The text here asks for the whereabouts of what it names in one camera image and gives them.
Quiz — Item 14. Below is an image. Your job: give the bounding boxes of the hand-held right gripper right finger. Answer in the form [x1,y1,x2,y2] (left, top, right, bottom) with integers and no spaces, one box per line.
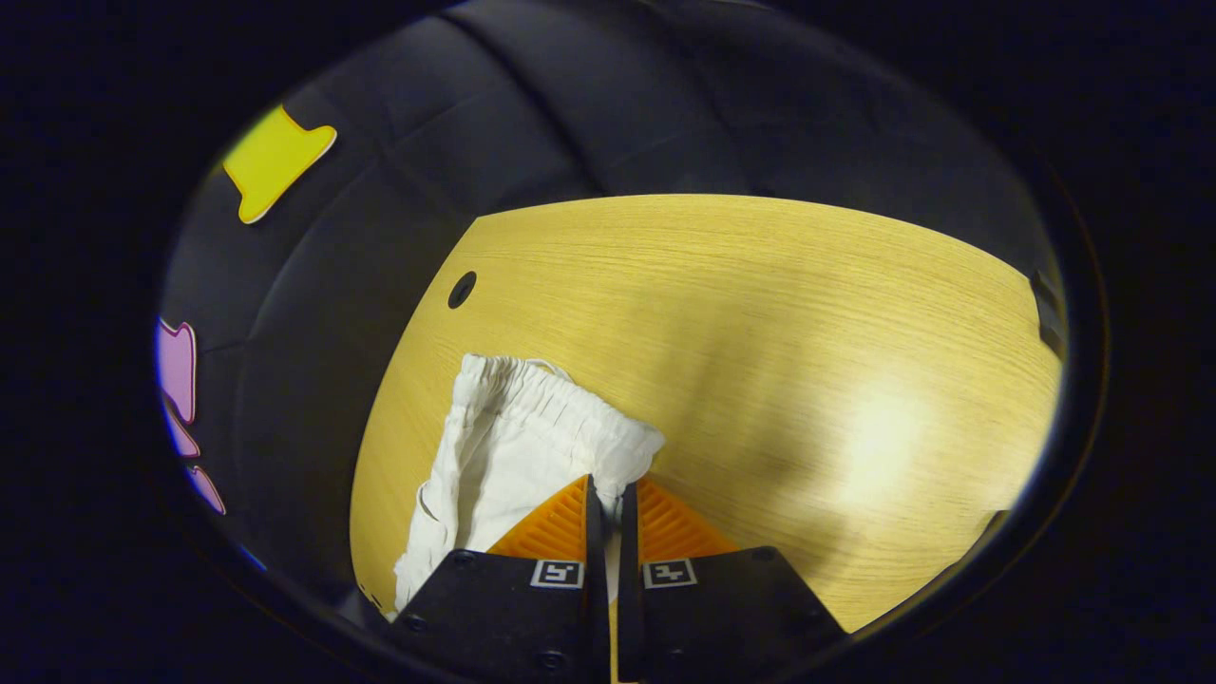
[617,475,848,684]

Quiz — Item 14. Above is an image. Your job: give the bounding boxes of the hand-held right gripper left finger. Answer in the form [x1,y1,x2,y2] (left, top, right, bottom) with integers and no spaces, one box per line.
[389,473,609,684]

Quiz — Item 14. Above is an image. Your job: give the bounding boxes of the white jeans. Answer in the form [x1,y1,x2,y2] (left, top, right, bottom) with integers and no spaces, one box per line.
[392,353,666,614]

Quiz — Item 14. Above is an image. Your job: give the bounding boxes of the black backdrop cloth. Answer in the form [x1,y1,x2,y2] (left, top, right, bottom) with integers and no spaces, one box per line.
[157,0,1055,609]

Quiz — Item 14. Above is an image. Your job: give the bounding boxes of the dark grey object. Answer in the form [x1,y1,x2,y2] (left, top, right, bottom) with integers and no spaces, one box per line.
[1031,269,1067,360]

